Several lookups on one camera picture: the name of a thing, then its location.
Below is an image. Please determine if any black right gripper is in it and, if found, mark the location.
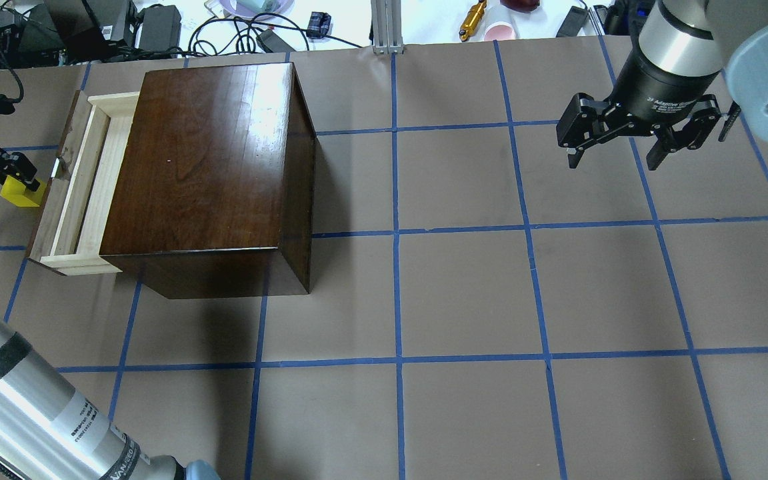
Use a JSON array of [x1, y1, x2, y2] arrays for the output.
[[557, 47, 721, 171]]

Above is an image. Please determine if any yellow cube block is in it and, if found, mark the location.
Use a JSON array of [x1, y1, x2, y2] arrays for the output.
[[0, 177, 47, 209]]

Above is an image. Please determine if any light wooden drawer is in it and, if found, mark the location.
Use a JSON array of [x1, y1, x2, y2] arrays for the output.
[[26, 91, 139, 276]]

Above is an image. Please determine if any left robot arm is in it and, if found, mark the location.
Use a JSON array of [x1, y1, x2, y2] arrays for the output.
[[0, 319, 217, 479]]

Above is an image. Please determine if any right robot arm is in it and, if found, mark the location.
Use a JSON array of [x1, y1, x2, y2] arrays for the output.
[[557, 1, 768, 171]]

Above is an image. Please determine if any dark wooden drawer cabinet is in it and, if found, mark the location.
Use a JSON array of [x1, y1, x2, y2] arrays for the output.
[[99, 63, 318, 299]]

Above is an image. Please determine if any black power brick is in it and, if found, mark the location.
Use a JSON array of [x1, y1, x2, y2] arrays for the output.
[[557, 6, 589, 37]]

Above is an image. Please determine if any pink cup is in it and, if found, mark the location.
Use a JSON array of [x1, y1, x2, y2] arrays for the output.
[[482, 21, 519, 41]]

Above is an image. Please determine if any gold metal cylinder tool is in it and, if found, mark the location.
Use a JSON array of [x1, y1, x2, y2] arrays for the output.
[[458, 0, 487, 42]]

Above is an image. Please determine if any black power adapter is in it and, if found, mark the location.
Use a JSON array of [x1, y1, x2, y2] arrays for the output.
[[137, 4, 182, 51]]

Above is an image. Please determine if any purple bowl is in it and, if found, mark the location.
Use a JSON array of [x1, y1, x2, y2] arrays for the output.
[[219, 0, 295, 19]]

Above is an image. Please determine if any small blue black device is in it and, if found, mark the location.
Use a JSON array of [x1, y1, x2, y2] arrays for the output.
[[305, 11, 332, 40]]

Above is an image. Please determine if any black cable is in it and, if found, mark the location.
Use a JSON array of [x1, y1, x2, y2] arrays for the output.
[[187, 13, 365, 57]]

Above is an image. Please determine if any aluminium frame post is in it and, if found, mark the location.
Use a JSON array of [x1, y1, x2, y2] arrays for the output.
[[371, 0, 405, 55]]

